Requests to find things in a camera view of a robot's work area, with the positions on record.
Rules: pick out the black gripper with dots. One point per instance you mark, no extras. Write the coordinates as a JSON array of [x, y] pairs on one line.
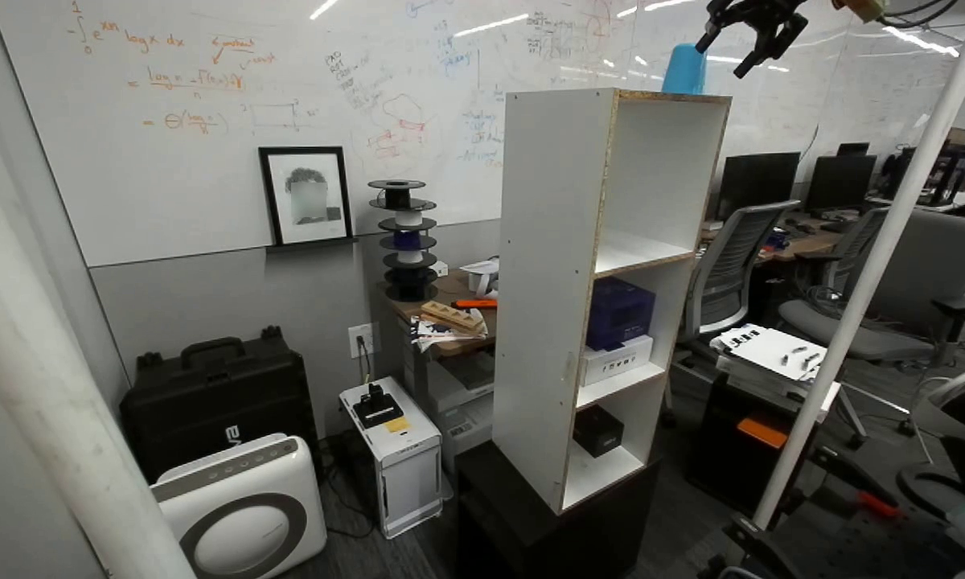
[[766, 9]]

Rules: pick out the blue plastic cup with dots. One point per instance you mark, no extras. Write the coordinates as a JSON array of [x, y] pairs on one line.
[[685, 68]]

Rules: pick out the white open shelf cabinet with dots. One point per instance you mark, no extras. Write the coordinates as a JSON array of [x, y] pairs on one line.
[[547, 301]]

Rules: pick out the black base cabinet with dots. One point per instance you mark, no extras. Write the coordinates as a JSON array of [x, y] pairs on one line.
[[547, 536]]

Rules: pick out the black computer monitor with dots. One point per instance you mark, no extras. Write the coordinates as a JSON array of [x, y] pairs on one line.
[[756, 182], [839, 182]]

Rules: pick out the grey mesh office chair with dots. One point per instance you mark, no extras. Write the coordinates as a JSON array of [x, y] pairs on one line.
[[728, 267]]

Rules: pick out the thin white pole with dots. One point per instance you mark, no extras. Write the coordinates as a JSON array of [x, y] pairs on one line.
[[878, 267]]

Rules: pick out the dark blue box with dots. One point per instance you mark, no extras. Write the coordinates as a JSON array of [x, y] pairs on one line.
[[618, 315]]

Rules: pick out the grey padded office chair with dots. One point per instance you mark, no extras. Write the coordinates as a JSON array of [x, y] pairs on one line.
[[910, 291]]

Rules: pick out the white perforated board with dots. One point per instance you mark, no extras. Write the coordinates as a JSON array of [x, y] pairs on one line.
[[770, 353]]

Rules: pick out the white flat box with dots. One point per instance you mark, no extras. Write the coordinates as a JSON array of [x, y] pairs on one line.
[[618, 359]]

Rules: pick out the white container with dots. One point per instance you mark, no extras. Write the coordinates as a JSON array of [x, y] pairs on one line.
[[479, 274]]

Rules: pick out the stack of filament spools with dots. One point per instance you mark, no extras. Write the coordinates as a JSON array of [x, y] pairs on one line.
[[405, 241]]

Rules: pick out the orange tag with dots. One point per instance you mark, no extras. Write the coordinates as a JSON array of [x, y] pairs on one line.
[[762, 432]]

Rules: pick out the cardboard box with clutter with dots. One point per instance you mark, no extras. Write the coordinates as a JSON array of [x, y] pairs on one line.
[[451, 323]]

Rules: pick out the small black box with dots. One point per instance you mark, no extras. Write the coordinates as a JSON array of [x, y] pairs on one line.
[[601, 428]]

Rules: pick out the large white whiteboard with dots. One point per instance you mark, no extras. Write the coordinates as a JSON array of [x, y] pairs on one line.
[[290, 109]]

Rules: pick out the grey drawer unit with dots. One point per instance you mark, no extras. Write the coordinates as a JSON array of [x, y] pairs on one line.
[[464, 405]]

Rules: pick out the black framed portrait photo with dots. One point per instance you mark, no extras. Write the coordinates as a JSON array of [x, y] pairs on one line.
[[306, 197]]

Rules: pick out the black stand base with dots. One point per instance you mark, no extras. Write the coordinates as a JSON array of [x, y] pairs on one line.
[[815, 536]]

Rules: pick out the black device with yellow label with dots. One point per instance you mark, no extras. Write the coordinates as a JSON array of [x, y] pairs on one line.
[[377, 410]]

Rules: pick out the white computer tower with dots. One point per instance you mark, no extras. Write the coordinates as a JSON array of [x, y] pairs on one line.
[[396, 468]]

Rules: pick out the black hard carrying case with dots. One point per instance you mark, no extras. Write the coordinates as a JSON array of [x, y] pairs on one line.
[[218, 396]]

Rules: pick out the white round air purifier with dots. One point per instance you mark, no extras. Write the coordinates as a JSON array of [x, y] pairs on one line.
[[246, 509]]

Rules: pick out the thick white blurry pole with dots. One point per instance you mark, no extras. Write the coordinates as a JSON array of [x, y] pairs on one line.
[[52, 408]]

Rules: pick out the white wall outlet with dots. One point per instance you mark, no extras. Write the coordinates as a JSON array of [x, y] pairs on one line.
[[362, 338]]

